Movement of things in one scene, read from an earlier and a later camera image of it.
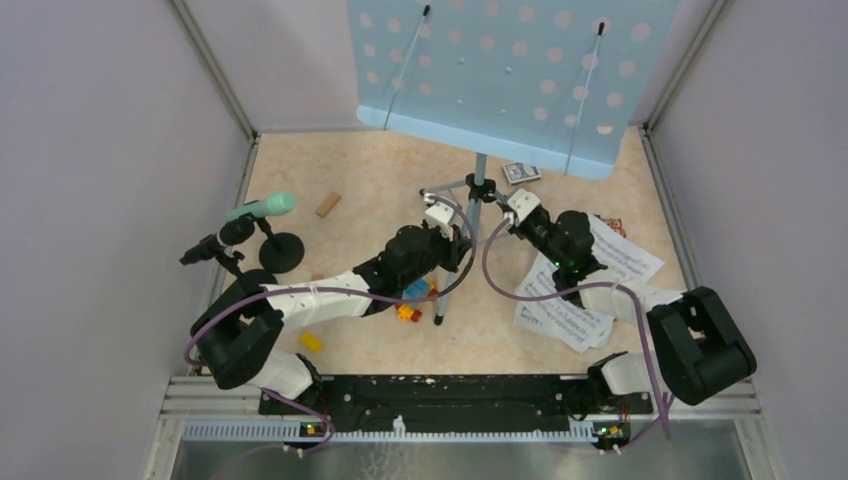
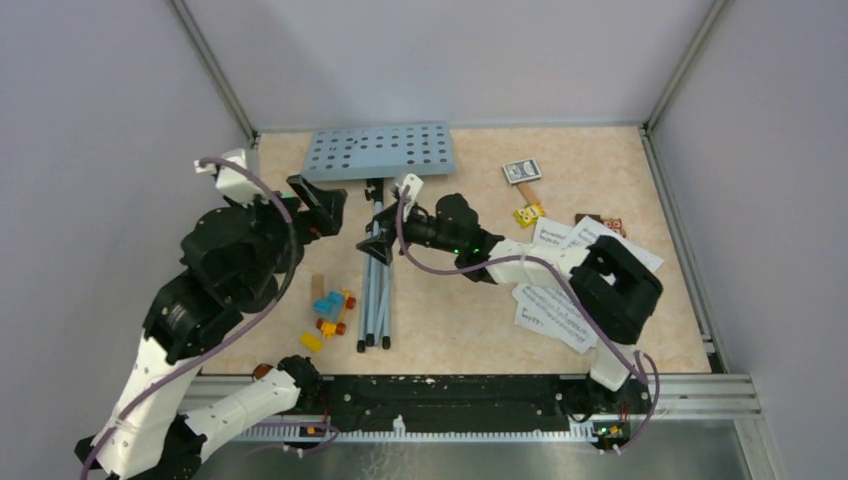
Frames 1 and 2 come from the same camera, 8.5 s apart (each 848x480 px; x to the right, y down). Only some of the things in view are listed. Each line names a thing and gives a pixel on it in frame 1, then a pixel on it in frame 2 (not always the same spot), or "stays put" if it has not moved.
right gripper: (516, 230) to (381, 247)
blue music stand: (544, 83) to (373, 154)
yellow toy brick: (310, 342) stays put
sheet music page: (617, 253) stays put
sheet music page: (554, 318) stays put
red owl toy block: (614, 224) stays put
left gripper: (455, 249) to (325, 215)
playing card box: (517, 172) stays put
